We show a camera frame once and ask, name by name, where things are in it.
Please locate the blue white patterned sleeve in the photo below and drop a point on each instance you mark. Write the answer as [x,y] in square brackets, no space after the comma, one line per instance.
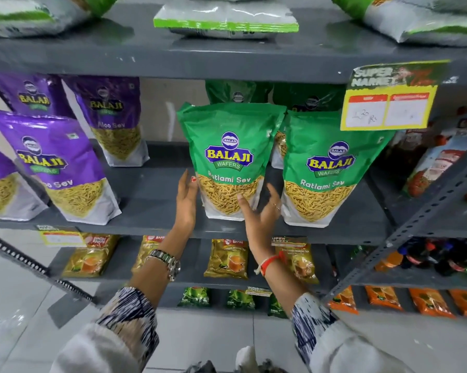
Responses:
[130,322]
[313,326]

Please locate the person's right thumb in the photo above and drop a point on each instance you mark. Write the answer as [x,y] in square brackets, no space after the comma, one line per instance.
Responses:
[245,205]

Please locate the silver metal wristwatch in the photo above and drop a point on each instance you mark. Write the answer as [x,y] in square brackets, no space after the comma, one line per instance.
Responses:
[170,263]

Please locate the large yellow price tag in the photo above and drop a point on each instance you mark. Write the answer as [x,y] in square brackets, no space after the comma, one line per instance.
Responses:
[389,100]

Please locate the person's left thumb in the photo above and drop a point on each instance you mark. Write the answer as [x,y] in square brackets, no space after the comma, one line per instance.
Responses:
[193,186]

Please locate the small yellow price tag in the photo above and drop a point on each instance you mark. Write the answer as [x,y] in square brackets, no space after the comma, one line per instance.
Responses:
[62,236]
[258,292]
[288,241]

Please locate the green tea packet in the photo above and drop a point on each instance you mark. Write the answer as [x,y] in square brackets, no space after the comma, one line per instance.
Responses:
[195,297]
[276,306]
[240,299]

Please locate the yellow tea packet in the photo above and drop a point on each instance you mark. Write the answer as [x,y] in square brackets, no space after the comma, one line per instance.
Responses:
[89,256]
[227,260]
[147,250]
[301,264]

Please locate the person's right hand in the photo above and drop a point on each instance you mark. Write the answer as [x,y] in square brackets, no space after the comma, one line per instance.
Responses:
[262,235]

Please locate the grey slotted angle shelf unit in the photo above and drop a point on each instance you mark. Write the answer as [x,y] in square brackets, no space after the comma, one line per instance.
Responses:
[431,190]

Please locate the grey metal shelf unit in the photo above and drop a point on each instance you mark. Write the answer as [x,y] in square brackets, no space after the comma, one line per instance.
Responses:
[147,201]

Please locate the person's left forearm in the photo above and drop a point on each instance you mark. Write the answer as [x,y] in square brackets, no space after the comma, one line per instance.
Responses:
[159,264]

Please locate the row of drink bottles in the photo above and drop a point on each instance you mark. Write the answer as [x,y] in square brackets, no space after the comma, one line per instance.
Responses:
[431,258]

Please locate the purple snack packet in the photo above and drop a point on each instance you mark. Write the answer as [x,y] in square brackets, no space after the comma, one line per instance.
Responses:
[109,116]
[31,93]
[58,163]
[4,190]

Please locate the person's right forearm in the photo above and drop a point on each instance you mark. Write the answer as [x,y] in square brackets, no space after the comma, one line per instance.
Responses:
[282,281]

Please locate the white green plastic bag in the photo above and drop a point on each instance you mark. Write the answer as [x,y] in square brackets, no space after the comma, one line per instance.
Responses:
[420,19]
[27,15]
[225,19]

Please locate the red white sauce pouch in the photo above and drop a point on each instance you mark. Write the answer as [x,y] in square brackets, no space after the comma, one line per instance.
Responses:
[439,163]

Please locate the black slotted metal post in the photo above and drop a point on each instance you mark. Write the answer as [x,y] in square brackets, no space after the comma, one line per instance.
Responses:
[27,262]

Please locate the white scarf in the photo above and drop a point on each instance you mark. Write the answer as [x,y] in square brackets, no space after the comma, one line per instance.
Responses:
[93,353]

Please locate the green snack packet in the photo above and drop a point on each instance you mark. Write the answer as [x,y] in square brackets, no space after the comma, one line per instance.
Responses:
[227,151]
[237,91]
[330,166]
[311,97]

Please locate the person's left hand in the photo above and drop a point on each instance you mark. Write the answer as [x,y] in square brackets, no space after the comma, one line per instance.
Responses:
[184,213]

